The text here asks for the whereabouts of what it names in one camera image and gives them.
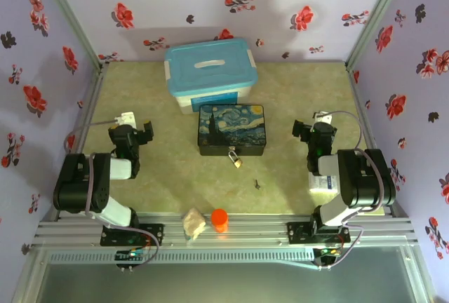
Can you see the orange plastic cylinder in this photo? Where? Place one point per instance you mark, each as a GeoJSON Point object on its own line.
{"type": "Point", "coordinates": [219, 219]}

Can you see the brass padlock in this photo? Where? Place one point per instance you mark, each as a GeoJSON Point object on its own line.
{"type": "Point", "coordinates": [236, 162]}

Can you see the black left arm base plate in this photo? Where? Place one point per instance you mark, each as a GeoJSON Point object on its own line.
{"type": "Point", "coordinates": [154, 234]}

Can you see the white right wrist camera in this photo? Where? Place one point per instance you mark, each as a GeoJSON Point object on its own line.
{"type": "Point", "coordinates": [322, 118]}

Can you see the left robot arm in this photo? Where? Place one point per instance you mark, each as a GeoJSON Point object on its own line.
{"type": "Point", "coordinates": [73, 183]}

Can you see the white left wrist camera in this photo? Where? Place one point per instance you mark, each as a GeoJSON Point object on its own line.
{"type": "Point", "coordinates": [125, 119]}

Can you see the small dark key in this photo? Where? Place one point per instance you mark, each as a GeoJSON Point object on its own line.
{"type": "Point", "coordinates": [257, 184]}

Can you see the white packet with blue print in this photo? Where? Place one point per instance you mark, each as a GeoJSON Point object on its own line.
{"type": "Point", "coordinates": [324, 183]}

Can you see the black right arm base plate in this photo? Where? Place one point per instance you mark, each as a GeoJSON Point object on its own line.
{"type": "Point", "coordinates": [298, 233]}

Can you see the aluminium frame post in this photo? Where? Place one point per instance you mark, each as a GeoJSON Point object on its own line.
{"type": "Point", "coordinates": [379, 19]}
{"type": "Point", "coordinates": [70, 19]}

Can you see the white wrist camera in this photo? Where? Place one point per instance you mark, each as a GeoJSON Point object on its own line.
{"type": "Point", "coordinates": [125, 119]}
{"type": "Point", "coordinates": [322, 118]}

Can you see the aluminium front rail platform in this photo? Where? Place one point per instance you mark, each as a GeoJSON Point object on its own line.
{"type": "Point", "coordinates": [245, 236]}

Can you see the aluminium side rail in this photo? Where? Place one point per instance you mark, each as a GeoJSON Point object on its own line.
{"type": "Point", "coordinates": [365, 117]}
{"type": "Point", "coordinates": [89, 113]}

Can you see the starry night metal box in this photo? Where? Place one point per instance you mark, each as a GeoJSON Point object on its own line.
{"type": "Point", "coordinates": [231, 126]}

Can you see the blue lidded storage box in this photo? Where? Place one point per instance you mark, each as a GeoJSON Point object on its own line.
{"type": "Point", "coordinates": [210, 68]}

